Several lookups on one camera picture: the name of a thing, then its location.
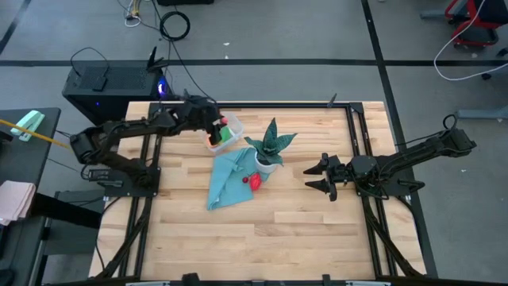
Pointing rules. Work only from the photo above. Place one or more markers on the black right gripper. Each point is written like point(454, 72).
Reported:
point(339, 172)

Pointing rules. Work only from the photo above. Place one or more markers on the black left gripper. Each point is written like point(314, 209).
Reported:
point(200, 113)

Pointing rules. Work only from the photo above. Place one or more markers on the green ridged vegetable toy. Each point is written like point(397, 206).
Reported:
point(227, 136)

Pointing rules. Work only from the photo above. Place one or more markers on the orange peach toy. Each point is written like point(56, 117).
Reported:
point(212, 147)

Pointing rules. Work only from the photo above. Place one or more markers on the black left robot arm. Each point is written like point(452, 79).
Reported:
point(131, 127)

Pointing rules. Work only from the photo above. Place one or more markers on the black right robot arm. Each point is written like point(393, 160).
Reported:
point(416, 153)

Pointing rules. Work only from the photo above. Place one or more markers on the clear plastic tupperware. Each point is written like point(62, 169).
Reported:
point(237, 129)

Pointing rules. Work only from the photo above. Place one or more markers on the teal cloth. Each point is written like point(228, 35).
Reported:
point(226, 182)

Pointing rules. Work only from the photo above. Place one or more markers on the green snake plant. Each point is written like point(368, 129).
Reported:
point(272, 139)

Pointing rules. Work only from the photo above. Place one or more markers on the white plant pot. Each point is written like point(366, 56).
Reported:
point(265, 168)

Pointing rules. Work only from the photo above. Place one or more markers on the black computer tower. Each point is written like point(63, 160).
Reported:
point(119, 89)

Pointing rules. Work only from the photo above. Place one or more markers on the black power brick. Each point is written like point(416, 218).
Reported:
point(101, 175)

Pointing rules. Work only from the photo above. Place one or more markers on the small black box device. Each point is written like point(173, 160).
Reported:
point(99, 83)

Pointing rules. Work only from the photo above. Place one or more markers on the large black case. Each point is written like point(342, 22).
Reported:
point(184, 2)

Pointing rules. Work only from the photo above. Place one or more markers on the mint green stapler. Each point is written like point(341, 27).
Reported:
point(28, 123)

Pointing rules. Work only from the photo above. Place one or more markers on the black side table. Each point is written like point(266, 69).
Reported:
point(24, 167)

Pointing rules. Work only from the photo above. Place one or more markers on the pink folded cloth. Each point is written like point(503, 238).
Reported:
point(16, 200)

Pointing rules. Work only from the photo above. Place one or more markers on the red and black chair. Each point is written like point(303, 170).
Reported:
point(482, 37)

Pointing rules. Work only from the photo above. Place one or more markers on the black table frame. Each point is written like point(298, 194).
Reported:
point(293, 105)

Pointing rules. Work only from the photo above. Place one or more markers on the black table-level camera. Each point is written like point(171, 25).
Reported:
point(191, 279)

